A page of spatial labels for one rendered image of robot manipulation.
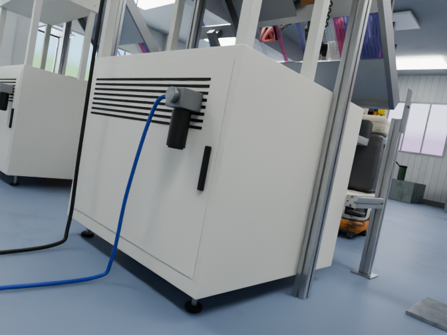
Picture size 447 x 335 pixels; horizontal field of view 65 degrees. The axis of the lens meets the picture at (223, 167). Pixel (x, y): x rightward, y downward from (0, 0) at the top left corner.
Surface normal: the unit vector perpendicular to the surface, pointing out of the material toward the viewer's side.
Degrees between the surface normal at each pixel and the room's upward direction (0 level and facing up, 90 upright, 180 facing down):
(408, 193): 90
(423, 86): 90
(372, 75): 136
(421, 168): 90
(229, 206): 90
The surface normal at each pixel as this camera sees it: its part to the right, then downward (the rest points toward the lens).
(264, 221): 0.71, 0.18
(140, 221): -0.68, -0.09
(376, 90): -0.61, 0.65
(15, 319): 0.18, -0.98
